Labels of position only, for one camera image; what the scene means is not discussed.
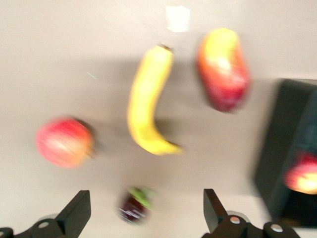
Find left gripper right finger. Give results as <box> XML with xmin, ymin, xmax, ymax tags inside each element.
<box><xmin>203</xmin><ymin>188</ymin><xmax>263</xmax><ymax>238</ymax></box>

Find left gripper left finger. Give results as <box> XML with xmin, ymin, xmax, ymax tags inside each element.
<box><xmin>13</xmin><ymin>190</ymin><xmax>91</xmax><ymax>238</ymax></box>

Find black plastic box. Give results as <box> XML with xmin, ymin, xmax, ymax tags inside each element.
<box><xmin>254</xmin><ymin>78</ymin><xmax>317</xmax><ymax>229</ymax></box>

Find red yellow apple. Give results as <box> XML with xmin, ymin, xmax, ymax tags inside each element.
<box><xmin>283</xmin><ymin>151</ymin><xmax>317</xmax><ymax>195</ymax></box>

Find yellow banana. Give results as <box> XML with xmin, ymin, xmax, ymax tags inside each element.
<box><xmin>126</xmin><ymin>43</ymin><xmax>185</xmax><ymax>156</ymax></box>

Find dark purple mangosteen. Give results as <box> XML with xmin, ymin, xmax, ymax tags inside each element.
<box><xmin>116</xmin><ymin>186</ymin><xmax>156</xmax><ymax>225</ymax></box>

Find pink red pomegranate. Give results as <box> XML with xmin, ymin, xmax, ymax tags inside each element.
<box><xmin>35</xmin><ymin>116</ymin><xmax>98</xmax><ymax>169</ymax></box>

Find red yellow mango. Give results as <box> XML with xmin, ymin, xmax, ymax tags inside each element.
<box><xmin>197</xmin><ymin>27</ymin><xmax>251</xmax><ymax>114</ymax></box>

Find small square tape patch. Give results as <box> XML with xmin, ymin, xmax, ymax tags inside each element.
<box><xmin>165</xmin><ymin>6</ymin><xmax>191</xmax><ymax>33</ymax></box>

